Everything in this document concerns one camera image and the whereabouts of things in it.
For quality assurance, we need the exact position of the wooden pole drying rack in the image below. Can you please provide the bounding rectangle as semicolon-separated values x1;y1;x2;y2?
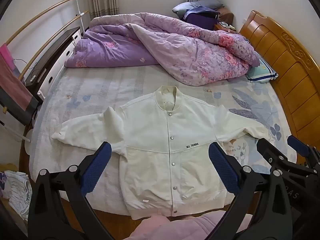
0;0;89;143

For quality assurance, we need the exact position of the bed with pale patterned sheet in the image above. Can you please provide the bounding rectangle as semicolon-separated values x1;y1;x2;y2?
29;64;298;215

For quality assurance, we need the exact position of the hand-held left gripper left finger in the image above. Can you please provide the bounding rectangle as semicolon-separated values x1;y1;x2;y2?
28;141;112;240

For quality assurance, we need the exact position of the blue striped pillow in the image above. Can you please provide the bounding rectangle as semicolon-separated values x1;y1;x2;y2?
245;56;279;83

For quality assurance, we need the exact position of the wooden headboard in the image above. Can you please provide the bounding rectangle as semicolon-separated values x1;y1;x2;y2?
239;10;320;155

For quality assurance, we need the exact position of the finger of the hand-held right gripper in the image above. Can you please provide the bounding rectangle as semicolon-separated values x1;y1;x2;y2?
256;138;318;178
287;135;320;167

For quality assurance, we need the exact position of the pink towel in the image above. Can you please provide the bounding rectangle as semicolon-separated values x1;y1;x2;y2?
0;44;33;110

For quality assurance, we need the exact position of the white snap-button jacket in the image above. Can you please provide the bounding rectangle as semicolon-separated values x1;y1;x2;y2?
51;85;269;221

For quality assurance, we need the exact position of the grey-blue pillow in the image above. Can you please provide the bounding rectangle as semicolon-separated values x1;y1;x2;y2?
172;0;224;14

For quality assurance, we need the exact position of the dark grey cloth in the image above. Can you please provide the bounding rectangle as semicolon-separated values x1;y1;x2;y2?
0;80;39;127

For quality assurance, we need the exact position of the pink padded jacket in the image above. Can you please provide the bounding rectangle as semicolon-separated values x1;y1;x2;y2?
122;211;253;240

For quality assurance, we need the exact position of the brown pillow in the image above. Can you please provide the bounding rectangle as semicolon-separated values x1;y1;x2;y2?
216;7;234;25

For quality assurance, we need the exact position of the dark purple cloth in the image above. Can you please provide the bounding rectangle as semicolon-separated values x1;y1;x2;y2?
184;5;220;30

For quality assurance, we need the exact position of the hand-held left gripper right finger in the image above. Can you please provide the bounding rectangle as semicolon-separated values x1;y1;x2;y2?
209;142;295;240

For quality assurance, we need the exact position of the pile of pale clothes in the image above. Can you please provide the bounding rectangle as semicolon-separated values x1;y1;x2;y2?
0;170;33;222

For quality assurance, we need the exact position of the purple floral quilt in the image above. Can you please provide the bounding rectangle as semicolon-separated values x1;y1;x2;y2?
64;12;260;87

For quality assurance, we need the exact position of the wooden nightstand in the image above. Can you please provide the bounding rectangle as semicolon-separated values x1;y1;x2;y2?
214;21;238;33

